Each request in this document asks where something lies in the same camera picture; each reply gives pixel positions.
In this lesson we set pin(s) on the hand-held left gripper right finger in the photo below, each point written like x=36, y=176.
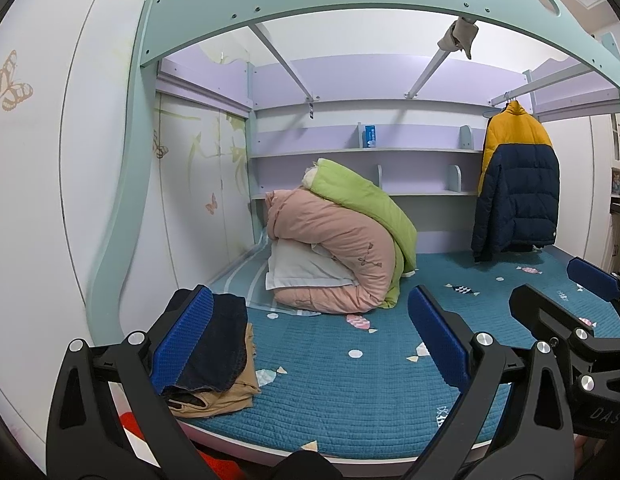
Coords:
x=437, y=340

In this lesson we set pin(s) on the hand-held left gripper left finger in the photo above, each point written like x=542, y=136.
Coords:
x=185, y=330

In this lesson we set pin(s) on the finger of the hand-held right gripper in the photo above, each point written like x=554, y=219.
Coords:
x=592, y=275
x=545, y=310

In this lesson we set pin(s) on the dark blue jeans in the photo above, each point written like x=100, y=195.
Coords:
x=225, y=340

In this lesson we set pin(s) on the light blue striped sheet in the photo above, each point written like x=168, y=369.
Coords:
x=240, y=285

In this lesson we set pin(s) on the khaki pants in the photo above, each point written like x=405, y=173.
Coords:
x=235, y=395

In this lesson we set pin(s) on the teal fish print bed mat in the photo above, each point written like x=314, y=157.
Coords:
x=365, y=385

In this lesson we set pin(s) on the white wardrobe with butterfly stickers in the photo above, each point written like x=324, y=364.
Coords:
x=190, y=220

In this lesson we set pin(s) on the white cabinet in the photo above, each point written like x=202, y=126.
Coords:
x=619, y=160

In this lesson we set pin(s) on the navy and yellow puffer jacket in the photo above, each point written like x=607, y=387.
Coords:
x=515, y=185

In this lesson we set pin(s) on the white pillow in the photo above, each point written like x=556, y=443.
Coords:
x=295, y=265

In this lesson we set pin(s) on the pink quilt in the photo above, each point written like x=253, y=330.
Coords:
x=330, y=230

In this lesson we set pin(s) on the green quilt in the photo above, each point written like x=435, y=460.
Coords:
x=365, y=200

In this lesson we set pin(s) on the small blue box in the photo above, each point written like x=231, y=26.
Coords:
x=371, y=136

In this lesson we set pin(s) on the grey cloth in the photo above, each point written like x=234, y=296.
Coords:
x=457, y=35

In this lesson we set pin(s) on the white clothes rail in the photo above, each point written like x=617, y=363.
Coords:
x=565, y=87

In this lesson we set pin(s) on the purple wall shelf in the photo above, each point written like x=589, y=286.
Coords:
x=315, y=137

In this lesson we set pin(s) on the butterfly wall sticker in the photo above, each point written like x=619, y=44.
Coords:
x=12, y=82

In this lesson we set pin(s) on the teal bunk bed frame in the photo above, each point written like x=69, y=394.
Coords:
x=200, y=25

